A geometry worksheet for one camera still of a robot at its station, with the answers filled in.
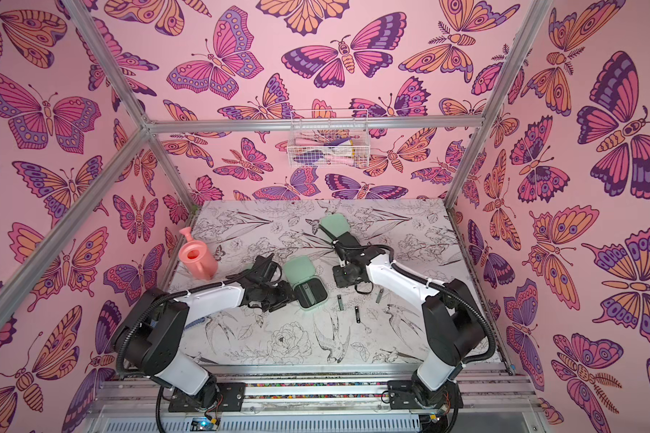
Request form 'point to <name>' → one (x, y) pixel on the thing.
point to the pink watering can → (199, 257)
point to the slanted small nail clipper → (340, 302)
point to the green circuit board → (204, 424)
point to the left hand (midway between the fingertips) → (297, 298)
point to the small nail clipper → (379, 296)
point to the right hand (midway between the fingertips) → (343, 275)
